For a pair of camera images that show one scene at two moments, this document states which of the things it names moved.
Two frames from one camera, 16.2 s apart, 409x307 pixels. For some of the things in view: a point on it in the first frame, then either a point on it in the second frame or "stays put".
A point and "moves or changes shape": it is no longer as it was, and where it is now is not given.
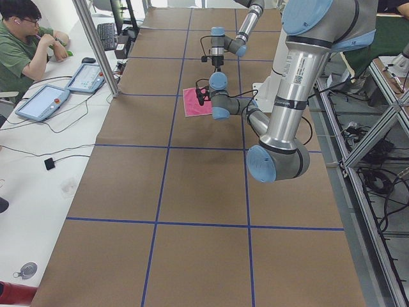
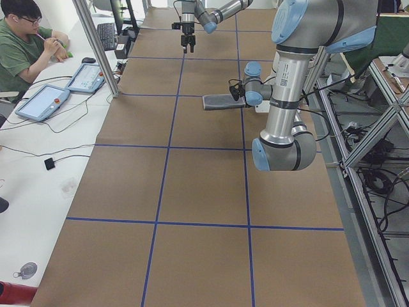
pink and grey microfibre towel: [192, 106] moves or changes shape
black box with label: [120, 51] stays put
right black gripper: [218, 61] → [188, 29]
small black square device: [49, 164] stays put
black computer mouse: [88, 60] stays put
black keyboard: [107, 33] stays put
